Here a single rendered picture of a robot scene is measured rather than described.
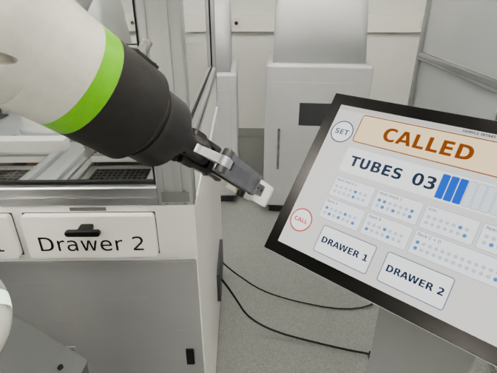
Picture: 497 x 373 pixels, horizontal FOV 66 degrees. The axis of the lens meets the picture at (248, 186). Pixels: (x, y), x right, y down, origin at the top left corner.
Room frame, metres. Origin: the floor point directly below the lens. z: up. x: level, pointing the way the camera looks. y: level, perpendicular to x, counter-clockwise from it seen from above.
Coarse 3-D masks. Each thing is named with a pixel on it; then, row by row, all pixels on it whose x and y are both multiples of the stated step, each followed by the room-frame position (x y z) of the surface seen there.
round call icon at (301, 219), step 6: (294, 210) 0.58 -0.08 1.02; (300, 210) 0.58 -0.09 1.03; (306, 210) 0.57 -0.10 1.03; (312, 210) 0.57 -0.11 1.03; (294, 216) 0.57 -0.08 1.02; (300, 216) 0.57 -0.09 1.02; (306, 216) 0.56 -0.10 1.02; (312, 216) 0.56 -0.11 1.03; (288, 222) 0.57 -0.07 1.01; (294, 222) 0.57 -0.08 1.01; (300, 222) 0.56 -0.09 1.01; (306, 222) 0.56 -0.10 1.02; (312, 222) 0.55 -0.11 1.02; (288, 228) 0.56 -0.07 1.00; (294, 228) 0.56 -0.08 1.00; (300, 228) 0.55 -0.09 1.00; (306, 228) 0.55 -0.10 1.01; (306, 234) 0.54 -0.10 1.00
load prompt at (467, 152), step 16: (368, 128) 0.62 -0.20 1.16; (384, 128) 0.61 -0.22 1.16; (400, 128) 0.60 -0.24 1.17; (416, 128) 0.58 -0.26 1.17; (432, 128) 0.57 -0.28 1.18; (368, 144) 0.60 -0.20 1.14; (384, 144) 0.59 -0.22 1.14; (400, 144) 0.58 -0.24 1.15; (416, 144) 0.56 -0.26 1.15; (432, 144) 0.55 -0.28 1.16; (448, 144) 0.54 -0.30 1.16; (464, 144) 0.53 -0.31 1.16; (480, 144) 0.52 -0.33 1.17; (496, 144) 0.51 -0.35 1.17; (432, 160) 0.53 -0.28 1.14; (448, 160) 0.52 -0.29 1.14; (464, 160) 0.51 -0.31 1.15; (480, 160) 0.50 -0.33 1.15; (496, 160) 0.49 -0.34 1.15; (496, 176) 0.48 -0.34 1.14
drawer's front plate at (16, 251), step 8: (0, 216) 0.72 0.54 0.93; (8, 216) 0.73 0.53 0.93; (0, 224) 0.72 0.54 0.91; (8, 224) 0.72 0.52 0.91; (0, 232) 0.72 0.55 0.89; (8, 232) 0.72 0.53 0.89; (16, 232) 0.73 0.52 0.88; (0, 240) 0.72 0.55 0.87; (8, 240) 0.72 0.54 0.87; (16, 240) 0.73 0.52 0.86; (0, 248) 0.72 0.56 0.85; (8, 248) 0.72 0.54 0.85; (16, 248) 0.72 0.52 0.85; (0, 256) 0.72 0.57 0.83; (8, 256) 0.72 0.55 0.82; (16, 256) 0.72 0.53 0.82
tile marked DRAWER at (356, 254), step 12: (324, 228) 0.54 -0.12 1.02; (324, 240) 0.52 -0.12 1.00; (336, 240) 0.51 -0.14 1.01; (348, 240) 0.50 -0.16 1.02; (360, 240) 0.50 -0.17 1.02; (324, 252) 0.51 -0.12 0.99; (336, 252) 0.50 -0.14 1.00; (348, 252) 0.49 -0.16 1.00; (360, 252) 0.48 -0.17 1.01; (372, 252) 0.47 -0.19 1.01; (348, 264) 0.48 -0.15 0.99; (360, 264) 0.47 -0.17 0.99
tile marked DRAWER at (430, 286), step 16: (400, 256) 0.45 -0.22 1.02; (384, 272) 0.45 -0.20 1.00; (400, 272) 0.44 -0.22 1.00; (416, 272) 0.43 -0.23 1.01; (432, 272) 0.42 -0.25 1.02; (400, 288) 0.42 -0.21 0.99; (416, 288) 0.41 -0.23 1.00; (432, 288) 0.41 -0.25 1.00; (448, 288) 0.40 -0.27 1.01; (432, 304) 0.39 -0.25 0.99
